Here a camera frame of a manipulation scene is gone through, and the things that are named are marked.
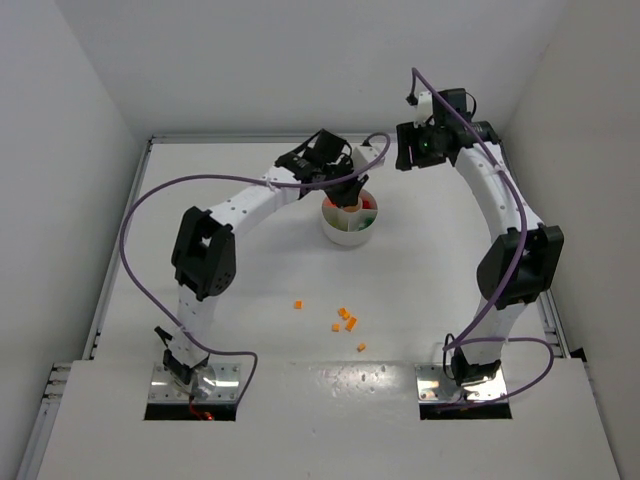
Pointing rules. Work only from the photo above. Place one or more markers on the green legos in container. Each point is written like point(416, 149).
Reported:
point(365, 224)

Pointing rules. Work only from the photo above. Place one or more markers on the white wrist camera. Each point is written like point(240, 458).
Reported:
point(366, 157)
point(423, 108)

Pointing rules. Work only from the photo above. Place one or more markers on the white divided round container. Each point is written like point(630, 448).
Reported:
point(340, 224)

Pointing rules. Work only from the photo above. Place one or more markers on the yellow long lego brick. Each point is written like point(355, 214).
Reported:
point(351, 324)

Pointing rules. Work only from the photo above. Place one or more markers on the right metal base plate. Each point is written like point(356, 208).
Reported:
point(434, 386)

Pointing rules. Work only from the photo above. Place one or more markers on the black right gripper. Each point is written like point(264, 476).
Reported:
point(405, 146)

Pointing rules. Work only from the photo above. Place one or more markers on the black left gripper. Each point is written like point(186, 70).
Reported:
point(345, 186)

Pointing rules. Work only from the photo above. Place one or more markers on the metal base plate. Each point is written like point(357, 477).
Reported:
point(434, 386)
point(217, 383)

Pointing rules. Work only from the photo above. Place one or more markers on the orange legos in container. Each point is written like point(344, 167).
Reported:
point(330, 204)

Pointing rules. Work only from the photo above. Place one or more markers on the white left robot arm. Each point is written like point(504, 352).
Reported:
point(204, 254)

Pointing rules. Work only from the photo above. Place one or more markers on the yellow two by two block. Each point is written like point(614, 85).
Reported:
point(343, 313)

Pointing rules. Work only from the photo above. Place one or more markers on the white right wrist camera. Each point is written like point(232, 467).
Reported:
point(423, 108)

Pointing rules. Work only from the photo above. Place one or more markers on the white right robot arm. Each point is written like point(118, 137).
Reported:
point(524, 252)

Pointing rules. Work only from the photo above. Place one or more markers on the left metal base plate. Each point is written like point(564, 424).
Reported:
point(217, 383)

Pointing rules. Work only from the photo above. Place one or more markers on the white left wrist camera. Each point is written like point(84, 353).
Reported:
point(366, 157)

